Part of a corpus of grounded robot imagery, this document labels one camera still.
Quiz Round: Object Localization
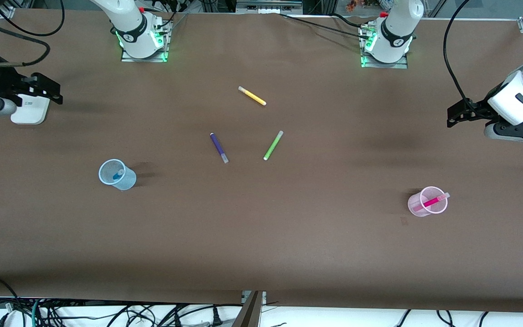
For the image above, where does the pink highlighter marker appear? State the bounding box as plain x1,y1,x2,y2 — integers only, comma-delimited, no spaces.
414,193,451,212

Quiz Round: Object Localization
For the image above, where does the translucent pink plastic cup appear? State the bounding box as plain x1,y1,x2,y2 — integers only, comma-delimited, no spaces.
408,186,449,218

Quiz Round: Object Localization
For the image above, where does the translucent blue plastic cup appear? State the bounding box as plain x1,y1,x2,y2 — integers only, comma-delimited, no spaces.
98,159,137,191

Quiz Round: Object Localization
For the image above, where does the purple highlighter marker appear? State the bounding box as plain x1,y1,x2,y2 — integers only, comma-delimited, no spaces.
210,133,229,164

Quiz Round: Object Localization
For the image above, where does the green highlighter marker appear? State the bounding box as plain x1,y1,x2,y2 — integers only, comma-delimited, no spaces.
263,130,284,161

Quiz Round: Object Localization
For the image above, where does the yellow highlighter marker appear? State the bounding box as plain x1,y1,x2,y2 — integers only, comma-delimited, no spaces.
238,86,267,106

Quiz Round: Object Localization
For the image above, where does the grey metal box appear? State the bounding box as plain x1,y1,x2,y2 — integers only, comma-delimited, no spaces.
236,0,303,15

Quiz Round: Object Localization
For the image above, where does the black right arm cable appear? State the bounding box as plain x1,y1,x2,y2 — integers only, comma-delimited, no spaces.
0,0,65,67

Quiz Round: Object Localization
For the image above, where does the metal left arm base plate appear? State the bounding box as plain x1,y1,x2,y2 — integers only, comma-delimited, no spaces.
360,23,409,69

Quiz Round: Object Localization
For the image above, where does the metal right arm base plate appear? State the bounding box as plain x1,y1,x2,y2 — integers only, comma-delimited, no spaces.
121,20,170,63

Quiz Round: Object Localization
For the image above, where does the black cable on table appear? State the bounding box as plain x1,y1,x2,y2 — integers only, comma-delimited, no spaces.
280,13,371,40

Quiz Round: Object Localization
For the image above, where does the dark table support post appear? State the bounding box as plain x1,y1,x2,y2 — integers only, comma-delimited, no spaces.
232,291,266,327

